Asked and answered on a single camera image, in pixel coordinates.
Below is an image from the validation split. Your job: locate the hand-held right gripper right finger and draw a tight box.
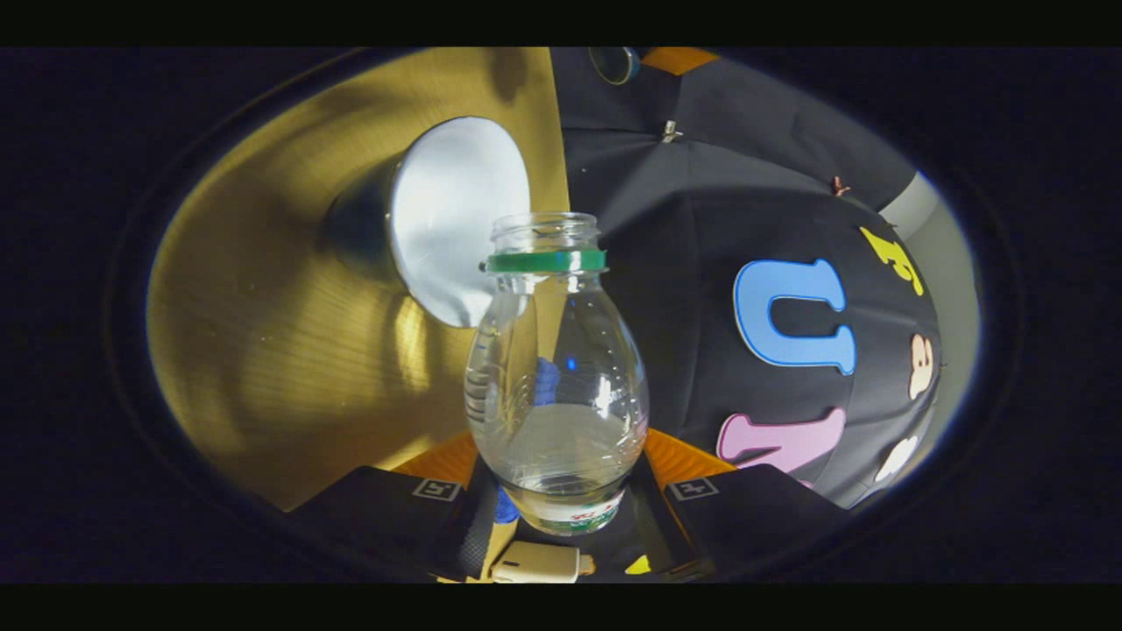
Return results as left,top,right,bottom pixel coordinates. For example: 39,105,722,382
631,428,847,581

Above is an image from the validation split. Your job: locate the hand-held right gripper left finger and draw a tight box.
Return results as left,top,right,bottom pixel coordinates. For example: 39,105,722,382
289,429,497,584

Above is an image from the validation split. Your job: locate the clear plastic water bottle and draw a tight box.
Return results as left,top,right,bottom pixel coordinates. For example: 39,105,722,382
465,212,650,536

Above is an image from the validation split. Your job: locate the blue teacup with white inside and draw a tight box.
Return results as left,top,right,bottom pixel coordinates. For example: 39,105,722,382
323,117,532,330

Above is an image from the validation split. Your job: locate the white toaster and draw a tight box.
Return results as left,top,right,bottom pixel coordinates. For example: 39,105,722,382
489,541,583,584

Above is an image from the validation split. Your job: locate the black backdrop cloth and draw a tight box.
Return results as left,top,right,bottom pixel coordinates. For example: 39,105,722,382
550,47,944,581

